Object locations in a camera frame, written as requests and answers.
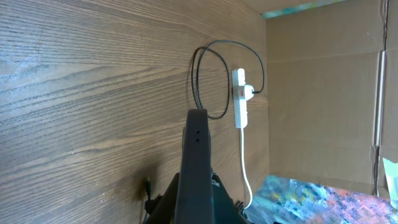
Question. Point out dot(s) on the colourful patterned cloth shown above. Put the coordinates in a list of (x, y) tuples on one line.
[(282, 200)]

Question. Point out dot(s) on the Samsung Galaxy smartphone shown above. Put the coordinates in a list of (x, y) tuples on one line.
[(195, 192)]

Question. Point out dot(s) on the white power strip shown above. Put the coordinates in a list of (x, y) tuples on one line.
[(239, 100)]

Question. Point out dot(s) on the white charger plug adapter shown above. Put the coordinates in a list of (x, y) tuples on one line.
[(248, 92)]

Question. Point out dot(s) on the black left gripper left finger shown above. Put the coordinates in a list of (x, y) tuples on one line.
[(161, 209)]

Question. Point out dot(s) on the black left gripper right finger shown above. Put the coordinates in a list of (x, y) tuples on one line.
[(225, 210)]

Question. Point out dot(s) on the brown cardboard box wall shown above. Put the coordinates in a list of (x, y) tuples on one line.
[(332, 94)]

